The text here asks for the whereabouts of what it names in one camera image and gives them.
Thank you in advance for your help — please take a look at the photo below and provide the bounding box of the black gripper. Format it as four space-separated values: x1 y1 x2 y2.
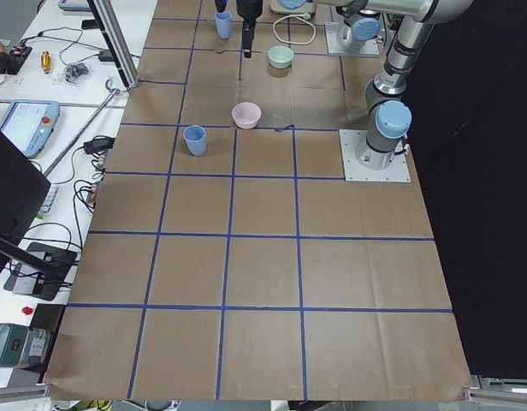
236 0 263 58

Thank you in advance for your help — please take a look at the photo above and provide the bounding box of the blue cup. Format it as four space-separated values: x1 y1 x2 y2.
183 125 207 157
215 10 233 39

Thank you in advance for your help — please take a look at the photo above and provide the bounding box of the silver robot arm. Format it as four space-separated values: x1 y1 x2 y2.
336 8 381 51
326 0 471 170

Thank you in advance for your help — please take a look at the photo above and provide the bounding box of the gloved person hand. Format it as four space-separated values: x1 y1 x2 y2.
0 32 16 76

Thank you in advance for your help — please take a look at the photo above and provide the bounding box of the green bowl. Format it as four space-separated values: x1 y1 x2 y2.
267 45 294 69

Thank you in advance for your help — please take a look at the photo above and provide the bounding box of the pink bowl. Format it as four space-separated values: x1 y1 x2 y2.
231 102 262 129

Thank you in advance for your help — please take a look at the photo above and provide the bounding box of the metal rod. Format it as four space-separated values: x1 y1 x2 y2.
43 87 121 177

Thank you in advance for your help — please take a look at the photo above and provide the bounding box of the black phone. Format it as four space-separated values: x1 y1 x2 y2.
81 19 100 30

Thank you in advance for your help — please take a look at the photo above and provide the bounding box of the black power adapter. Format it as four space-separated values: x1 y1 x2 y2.
83 135 115 154

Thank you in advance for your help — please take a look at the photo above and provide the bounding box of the brown paper mat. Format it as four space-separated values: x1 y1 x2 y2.
46 1 470 402

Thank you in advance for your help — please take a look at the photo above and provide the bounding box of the blue teach pendant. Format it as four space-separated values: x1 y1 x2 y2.
0 99 60 159

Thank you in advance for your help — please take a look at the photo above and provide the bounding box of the black monitor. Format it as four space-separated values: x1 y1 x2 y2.
0 121 52 289

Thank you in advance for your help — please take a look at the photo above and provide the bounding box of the black monitor base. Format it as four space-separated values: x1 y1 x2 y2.
3 242 78 301

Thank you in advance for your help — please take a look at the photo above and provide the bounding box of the black small box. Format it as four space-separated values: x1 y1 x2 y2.
30 303 66 332

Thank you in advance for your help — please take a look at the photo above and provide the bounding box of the green box device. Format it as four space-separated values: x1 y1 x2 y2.
0 324 50 368

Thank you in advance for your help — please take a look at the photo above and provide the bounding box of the white cable loop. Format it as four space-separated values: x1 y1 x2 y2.
272 12 317 47

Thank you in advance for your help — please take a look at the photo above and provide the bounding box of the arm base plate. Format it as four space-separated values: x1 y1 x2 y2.
339 129 412 183
325 19 380 57

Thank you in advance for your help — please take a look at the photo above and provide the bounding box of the aluminium frame post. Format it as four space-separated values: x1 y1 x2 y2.
87 0 139 91

